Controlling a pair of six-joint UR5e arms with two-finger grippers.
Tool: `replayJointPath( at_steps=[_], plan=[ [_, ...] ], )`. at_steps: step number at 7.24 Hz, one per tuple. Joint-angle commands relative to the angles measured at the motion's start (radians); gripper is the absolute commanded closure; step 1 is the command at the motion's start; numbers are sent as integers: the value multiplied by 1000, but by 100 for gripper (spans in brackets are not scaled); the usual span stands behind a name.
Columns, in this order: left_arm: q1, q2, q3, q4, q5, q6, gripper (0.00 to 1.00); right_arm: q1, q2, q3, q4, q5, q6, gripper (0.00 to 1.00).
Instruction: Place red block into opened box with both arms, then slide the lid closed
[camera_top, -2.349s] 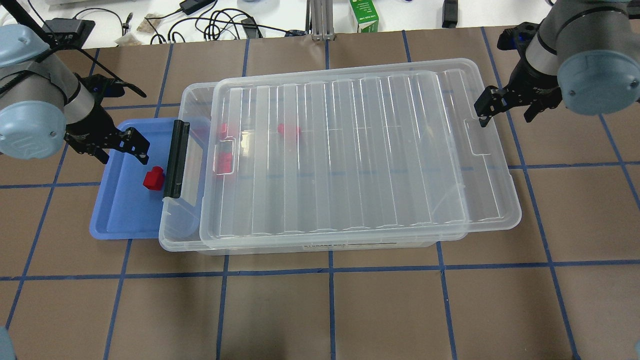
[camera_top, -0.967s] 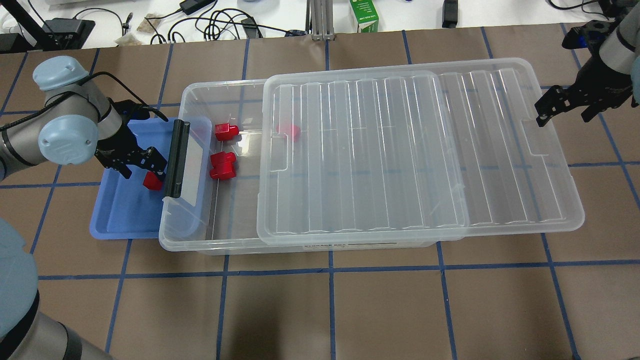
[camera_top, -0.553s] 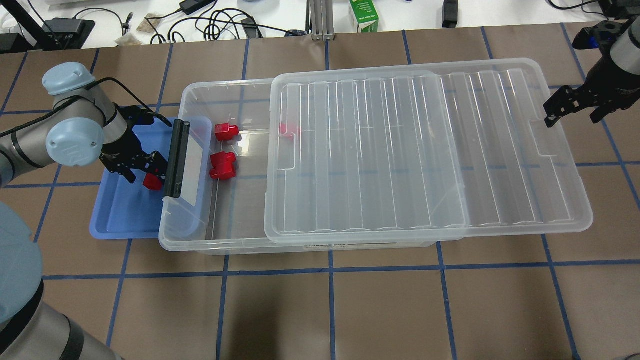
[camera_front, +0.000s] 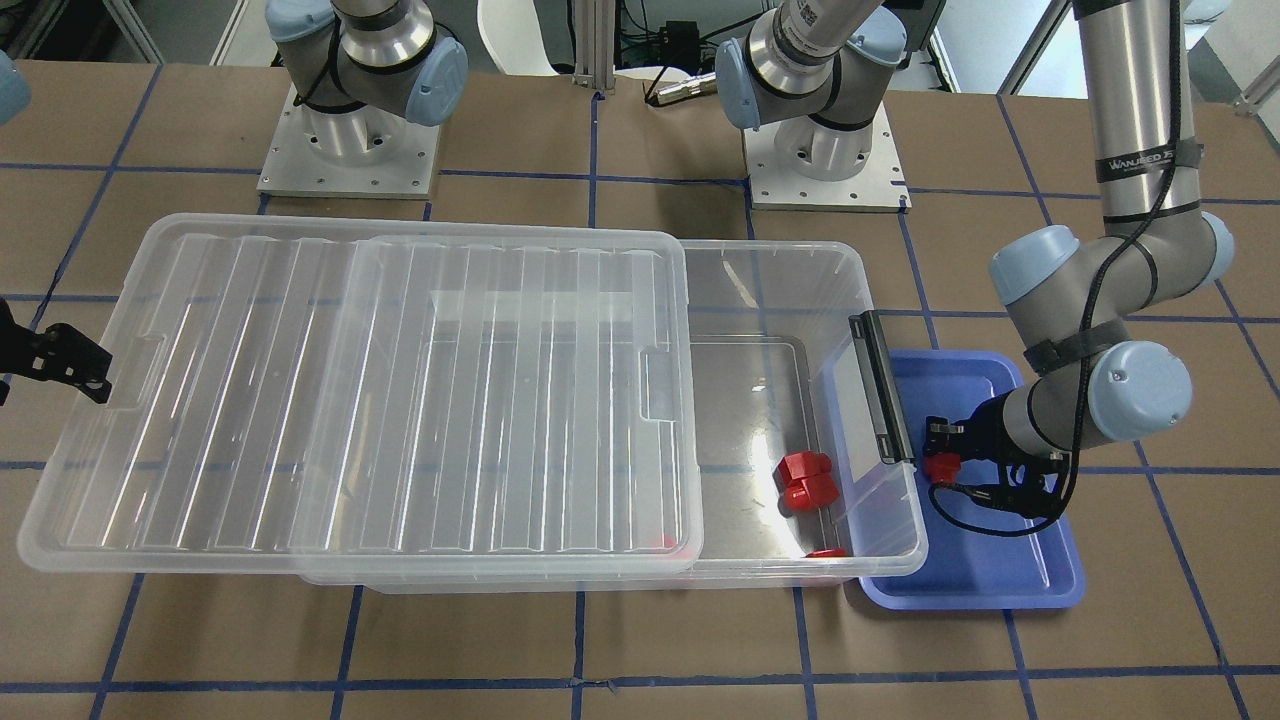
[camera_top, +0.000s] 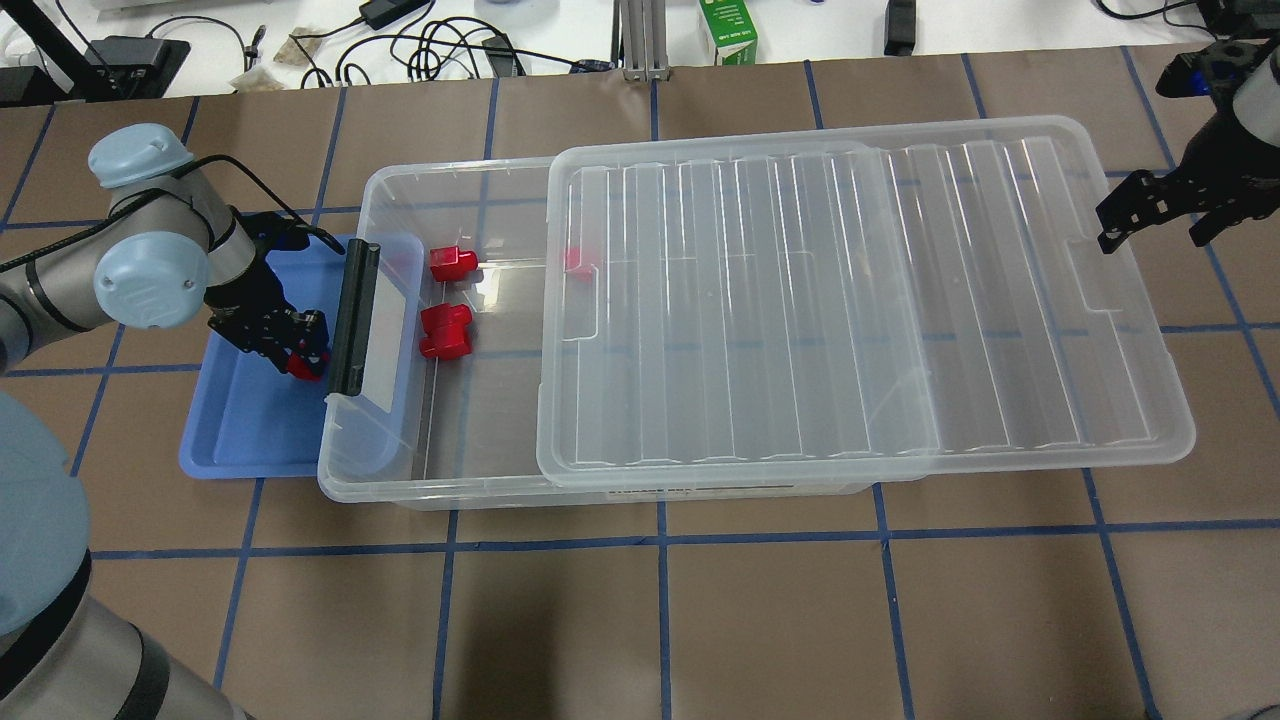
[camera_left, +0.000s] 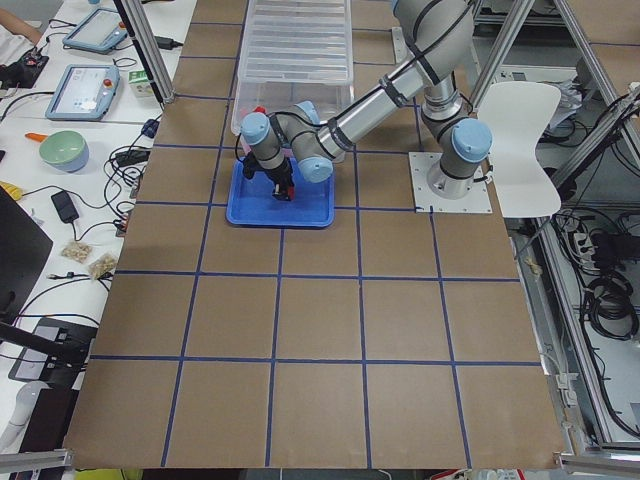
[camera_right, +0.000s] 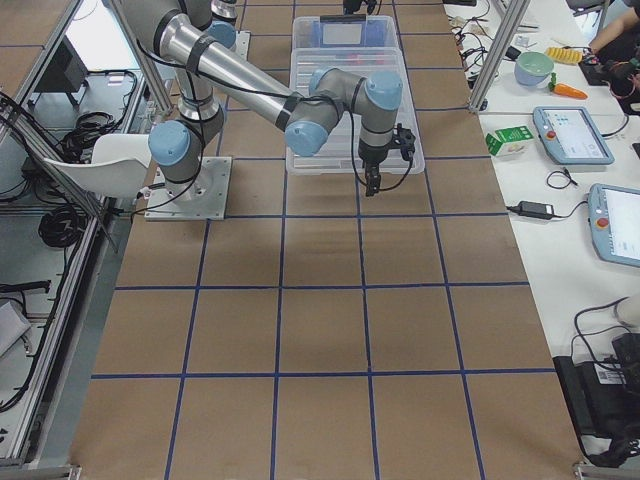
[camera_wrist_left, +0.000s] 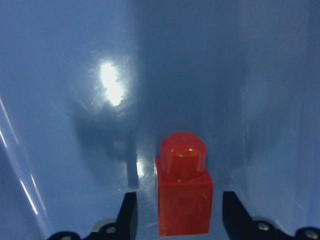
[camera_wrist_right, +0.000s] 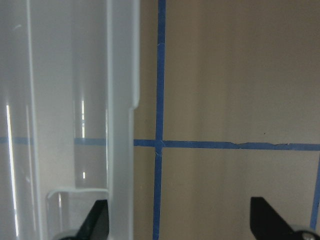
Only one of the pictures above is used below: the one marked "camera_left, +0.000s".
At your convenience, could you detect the black power adapter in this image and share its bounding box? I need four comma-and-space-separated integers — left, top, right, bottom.
51, 190, 79, 224

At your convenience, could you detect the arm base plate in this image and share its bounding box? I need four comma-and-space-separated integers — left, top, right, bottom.
408, 152, 492, 214

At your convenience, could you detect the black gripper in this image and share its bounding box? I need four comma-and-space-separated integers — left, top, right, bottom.
265, 159, 295, 201

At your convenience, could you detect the blue plastic tray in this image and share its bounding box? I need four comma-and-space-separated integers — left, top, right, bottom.
226, 159, 334, 228

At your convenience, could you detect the white chair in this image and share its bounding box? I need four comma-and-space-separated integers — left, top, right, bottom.
478, 81, 561, 218

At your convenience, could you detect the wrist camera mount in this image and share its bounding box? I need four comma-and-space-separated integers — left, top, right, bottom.
242, 153, 261, 180

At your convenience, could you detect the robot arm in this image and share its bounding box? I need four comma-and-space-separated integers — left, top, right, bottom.
241, 0, 492, 201

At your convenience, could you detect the clear plastic box lid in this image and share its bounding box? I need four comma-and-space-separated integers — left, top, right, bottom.
238, 1, 353, 86

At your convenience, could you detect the aluminium frame post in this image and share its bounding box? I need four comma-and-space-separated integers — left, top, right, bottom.
114, 0, 175, 105

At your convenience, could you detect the teach pendant tablet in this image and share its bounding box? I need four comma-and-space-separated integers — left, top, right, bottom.
45, 64, 120, 121
62, 8, 128, 54

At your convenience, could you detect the toy carrot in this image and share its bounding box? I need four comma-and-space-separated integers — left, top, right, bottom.
24, 132, 47, 143

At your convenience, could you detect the green bowl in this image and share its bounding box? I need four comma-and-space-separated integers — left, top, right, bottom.
39, 130, 89, 173

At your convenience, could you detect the green white carton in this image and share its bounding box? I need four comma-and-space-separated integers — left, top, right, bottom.
127, 70, 154, 98

